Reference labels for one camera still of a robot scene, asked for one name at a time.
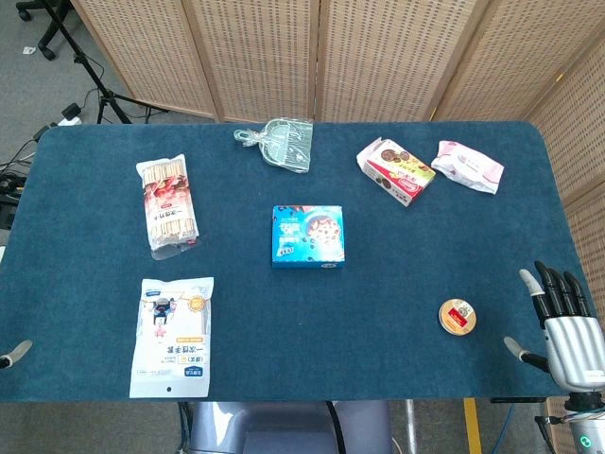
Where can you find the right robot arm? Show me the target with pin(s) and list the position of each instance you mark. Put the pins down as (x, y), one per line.
(588, 423)

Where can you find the clear plastic dustpan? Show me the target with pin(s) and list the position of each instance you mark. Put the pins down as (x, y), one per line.
(283, 143)

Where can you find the black tripod stand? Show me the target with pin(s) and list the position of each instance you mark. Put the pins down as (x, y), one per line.
(90, 71)

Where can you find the black office chair base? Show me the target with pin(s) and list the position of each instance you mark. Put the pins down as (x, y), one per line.
(40, 28)

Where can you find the white power strip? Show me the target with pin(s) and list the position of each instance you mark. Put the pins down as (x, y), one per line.
(66, 116)

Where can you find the pink white wet wipes pack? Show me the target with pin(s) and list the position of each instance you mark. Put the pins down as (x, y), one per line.
(467, 166)

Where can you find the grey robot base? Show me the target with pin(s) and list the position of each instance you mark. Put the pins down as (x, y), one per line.
(288, 428)

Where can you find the blue table mat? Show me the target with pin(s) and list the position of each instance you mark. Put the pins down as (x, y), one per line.
(293, 302)

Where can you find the chocolate cookie box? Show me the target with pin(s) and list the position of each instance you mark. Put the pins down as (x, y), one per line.
(396, 171)

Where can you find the blue cereal box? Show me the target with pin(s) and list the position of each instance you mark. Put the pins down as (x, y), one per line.
(308, 236)

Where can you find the white disposable gloves bag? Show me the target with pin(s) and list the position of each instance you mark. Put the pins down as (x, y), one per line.
(171, 337)

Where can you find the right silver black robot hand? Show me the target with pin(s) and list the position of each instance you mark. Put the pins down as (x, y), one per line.
(573, 343)

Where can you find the small round orange tin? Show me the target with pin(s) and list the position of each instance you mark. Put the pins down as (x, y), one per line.
(457, 317)

